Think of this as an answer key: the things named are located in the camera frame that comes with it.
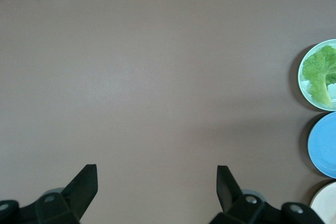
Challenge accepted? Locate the light green round plate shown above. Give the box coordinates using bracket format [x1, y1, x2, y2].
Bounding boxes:
[298, 39, 336, 111]

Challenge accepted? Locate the green lettuce leaf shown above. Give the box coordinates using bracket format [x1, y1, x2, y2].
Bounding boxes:
[301, 45, 336, 108]

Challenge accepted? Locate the brown table cover mat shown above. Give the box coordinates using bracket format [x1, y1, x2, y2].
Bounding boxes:
[0, 0, 336, 224]

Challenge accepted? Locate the blue round plate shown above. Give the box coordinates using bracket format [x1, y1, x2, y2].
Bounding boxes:
[307, 111, 336, 179]

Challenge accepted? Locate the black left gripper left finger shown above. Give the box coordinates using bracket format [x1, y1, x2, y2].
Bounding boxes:
[0, 164, 99, 224]

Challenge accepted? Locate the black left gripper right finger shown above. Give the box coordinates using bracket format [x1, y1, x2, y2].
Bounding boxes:
[208, 165, 323, 224]

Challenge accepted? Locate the beige round plate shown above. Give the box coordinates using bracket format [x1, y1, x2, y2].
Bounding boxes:
[309, 181, 336, 224]

